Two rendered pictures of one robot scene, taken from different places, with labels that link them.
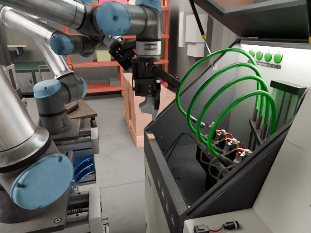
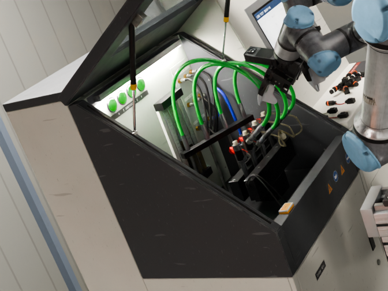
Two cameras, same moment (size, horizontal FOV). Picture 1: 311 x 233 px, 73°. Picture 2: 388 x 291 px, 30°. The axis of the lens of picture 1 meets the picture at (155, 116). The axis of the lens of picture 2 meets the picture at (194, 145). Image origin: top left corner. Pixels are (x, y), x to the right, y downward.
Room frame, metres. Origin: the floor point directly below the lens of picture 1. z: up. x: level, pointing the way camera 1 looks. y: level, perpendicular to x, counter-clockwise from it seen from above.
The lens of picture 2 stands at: (2.48, 1.43, 1.92)
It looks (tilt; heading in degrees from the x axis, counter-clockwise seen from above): 18 degrees down; 229
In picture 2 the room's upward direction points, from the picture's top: 21 degrees counter-clockwise
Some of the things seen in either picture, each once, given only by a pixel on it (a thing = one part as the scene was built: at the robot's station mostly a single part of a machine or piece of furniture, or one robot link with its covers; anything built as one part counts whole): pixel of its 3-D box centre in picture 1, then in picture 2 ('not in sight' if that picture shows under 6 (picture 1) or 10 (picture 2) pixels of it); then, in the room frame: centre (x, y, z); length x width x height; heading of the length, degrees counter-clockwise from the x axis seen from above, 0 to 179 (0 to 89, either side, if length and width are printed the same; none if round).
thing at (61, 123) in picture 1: (53, 119); not in sight; (0.93, 0.49, 1.09); 0.15 x 0.15 x 0.10
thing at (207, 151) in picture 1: (222, 177); (266, 176); (0.73, -0.28, 0.91); 0.34 x 0.10 x 0.15; 12
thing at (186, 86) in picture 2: not in sight; (195, 99); (0.66, -0.57, 1.20); 0.13 x 0.03 x 0.31; 12
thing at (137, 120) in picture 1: (154, 103); not in sight; (3.29, 0.01, 0.41); 1.39 x 0.99 x 0.82; 11
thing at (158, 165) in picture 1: (160, 174); (317, 196); (0.79, -0.03, 0.87); 0.62 x 0.04 x 0.16; 12
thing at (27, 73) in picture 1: (30, 77); not in sight; (5.70, 3.43, 0.35); 1.76 x 1.65 x 0.70; 105
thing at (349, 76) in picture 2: not in sight; (348, 79); (0.09, -0.27, 1.01); 0.23 x 0.11 x 0.06; 12
